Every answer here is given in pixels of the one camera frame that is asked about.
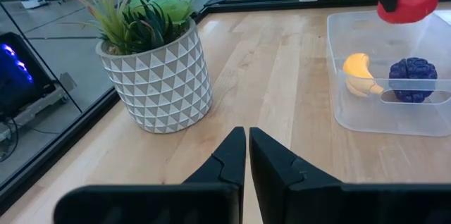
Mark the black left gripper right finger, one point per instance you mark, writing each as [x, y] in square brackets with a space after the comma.
[299, 203]

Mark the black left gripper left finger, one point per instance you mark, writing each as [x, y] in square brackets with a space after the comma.
[197, 203]

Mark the yellow toy banana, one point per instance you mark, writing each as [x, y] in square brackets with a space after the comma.
[357, 69]

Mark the purple toy grapes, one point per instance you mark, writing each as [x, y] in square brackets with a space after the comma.
[412, 76]

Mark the clear plastic tupperware container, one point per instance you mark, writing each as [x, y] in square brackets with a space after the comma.
[380, 118]

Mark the succulent in white patterned pot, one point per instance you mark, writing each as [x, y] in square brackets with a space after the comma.
[162, 83]

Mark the grey metal dolly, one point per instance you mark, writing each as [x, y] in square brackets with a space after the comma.
[53, 95]

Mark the black computer tower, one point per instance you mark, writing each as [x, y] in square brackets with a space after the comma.
[21, 76]

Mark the black aluminium table frame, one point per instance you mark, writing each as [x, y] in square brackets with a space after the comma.
[253, 2]

